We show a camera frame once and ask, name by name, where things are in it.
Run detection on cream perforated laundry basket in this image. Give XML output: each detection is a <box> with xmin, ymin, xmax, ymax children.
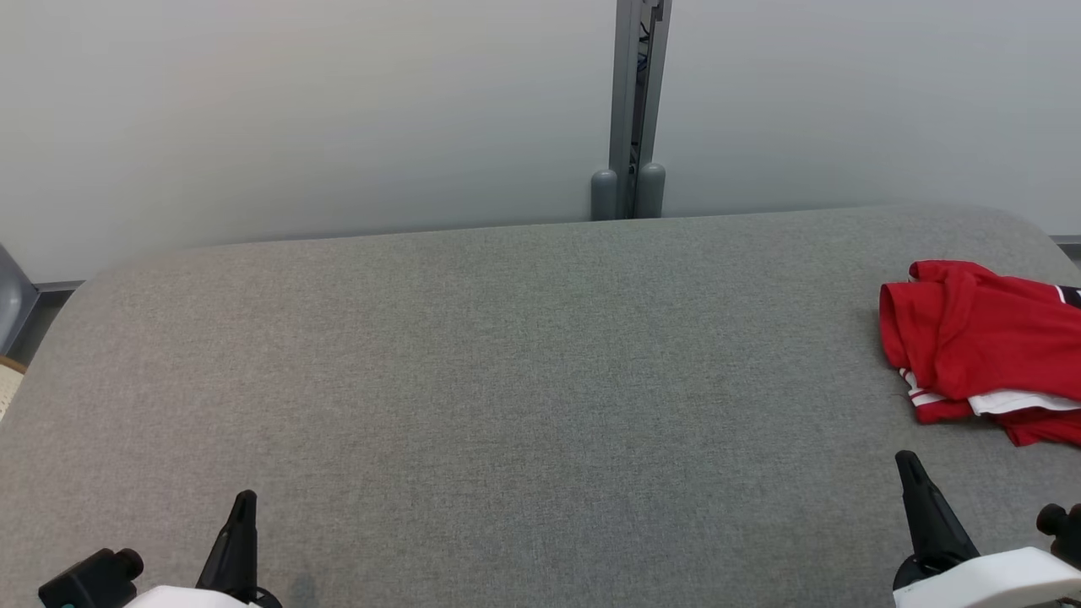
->
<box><xmin>0</xmin><ymin>355</ymin><xmax>28</xmax><ymax>420</ymax></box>

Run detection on red jersey with white sleeves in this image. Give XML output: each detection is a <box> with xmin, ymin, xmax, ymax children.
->
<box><xmin>878</xmin><ymin>260</ymin><xmax>1081</xmax><ymax>423</ymax></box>

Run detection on grey double partition post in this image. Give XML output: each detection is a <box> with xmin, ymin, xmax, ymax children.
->
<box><xmin>589</xmin><ymin>0</ymin><xmax>674</xmax><ymax>221</ymax></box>

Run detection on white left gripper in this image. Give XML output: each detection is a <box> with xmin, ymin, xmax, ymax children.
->
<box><xmin>122</xmin><ymin>489</ymin><xmax>285</xmax><ymax>608</ymax></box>

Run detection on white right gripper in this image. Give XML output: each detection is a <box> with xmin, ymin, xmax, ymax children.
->
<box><xmin>892</xmin><ymin>450</ymin><xmax>1081</xmax><ymax>608</ymax></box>

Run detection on red shorts with white stripe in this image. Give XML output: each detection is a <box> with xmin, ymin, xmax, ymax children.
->
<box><xmin>967</xmin><ymin>388</ymin><xmax>1081</xmax><ymax>448</ymax></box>

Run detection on grey slanted frame leg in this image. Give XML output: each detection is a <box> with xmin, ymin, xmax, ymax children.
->
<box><xmin>0</xmin><ymin>245</ymin><xmax>40</xmax><ymax>356</ymax></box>

